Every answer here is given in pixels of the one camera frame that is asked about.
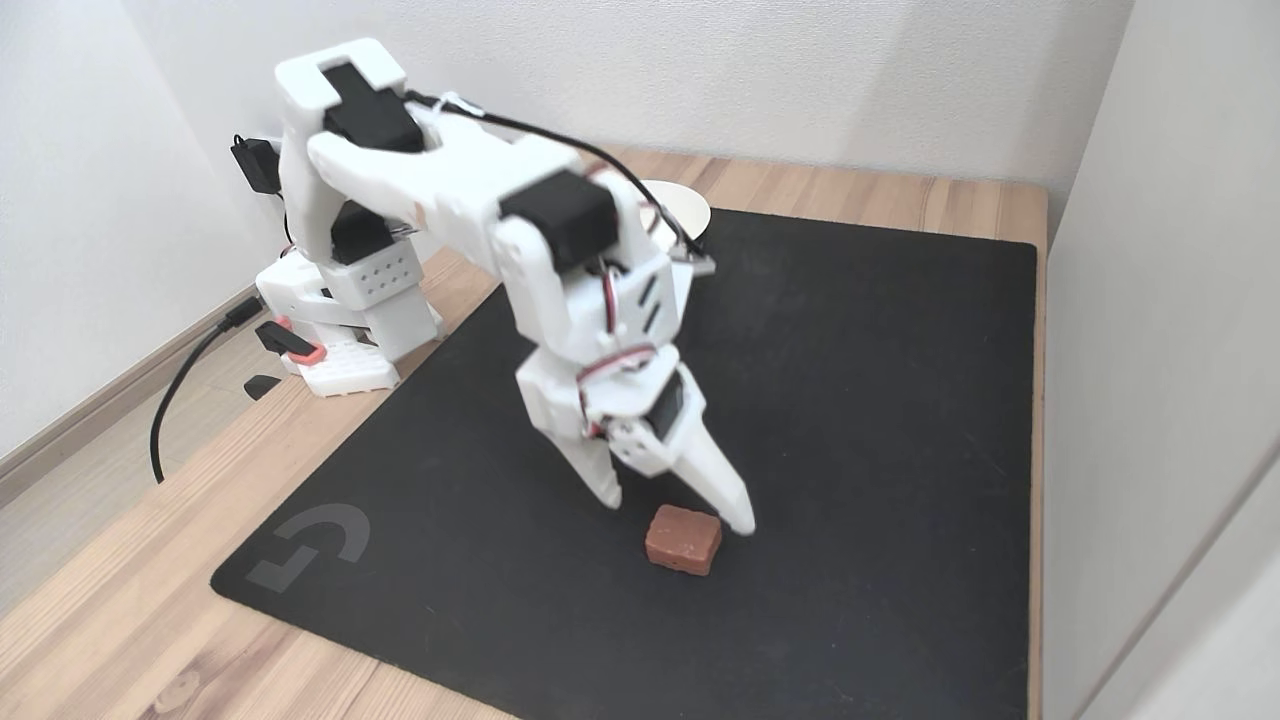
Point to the red brick toy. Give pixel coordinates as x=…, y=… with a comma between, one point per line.
x=683, y=540

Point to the black desk mat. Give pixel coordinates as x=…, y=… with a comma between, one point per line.
x=850, y=400

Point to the white bowl with navy band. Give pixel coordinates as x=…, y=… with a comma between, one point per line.
x=685, y=208

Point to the black clamp with red pad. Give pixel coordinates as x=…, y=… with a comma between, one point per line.
x=290, y=342

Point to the black plug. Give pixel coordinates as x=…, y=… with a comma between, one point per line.
x=255, y=165

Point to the wooden skirting board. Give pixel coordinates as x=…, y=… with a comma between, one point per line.
x=110, y=400

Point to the white door panel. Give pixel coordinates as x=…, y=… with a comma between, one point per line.
x=1160, y=300

